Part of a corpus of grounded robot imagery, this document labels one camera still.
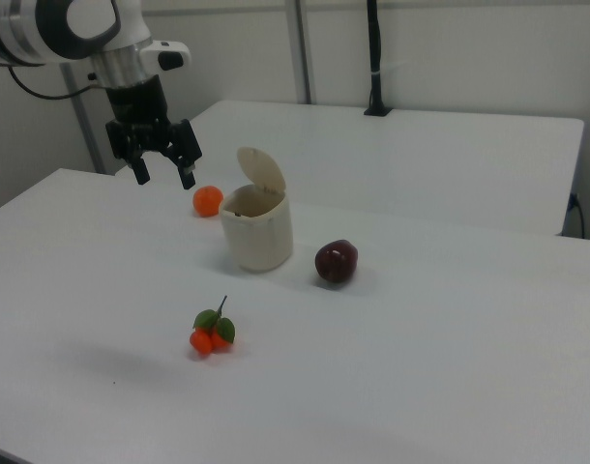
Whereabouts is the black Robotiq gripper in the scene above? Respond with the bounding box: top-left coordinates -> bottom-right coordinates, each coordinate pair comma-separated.
103,74 -> 203,190

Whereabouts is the cream mini garbage bin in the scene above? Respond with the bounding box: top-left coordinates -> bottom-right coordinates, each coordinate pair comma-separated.
219,146 -> 295,273

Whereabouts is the orange mandarin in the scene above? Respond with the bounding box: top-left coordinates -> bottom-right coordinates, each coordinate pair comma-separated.
192,185 -> 225,218

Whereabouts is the small oranges sprig with leaves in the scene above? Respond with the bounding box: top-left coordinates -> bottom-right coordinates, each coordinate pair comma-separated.
188,295 -> 237,358

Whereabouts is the dark red apple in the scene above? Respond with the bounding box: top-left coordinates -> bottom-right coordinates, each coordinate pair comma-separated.
314,238 -> 359,285

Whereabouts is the black pole with base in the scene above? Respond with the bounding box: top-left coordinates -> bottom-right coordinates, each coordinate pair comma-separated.
363,0 -> 393,117

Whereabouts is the white rectangular table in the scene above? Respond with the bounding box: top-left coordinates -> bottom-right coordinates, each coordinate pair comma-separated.
115,100 -> 585,237

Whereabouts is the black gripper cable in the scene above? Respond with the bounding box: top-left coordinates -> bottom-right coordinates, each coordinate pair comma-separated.
7,62 -> 105,101

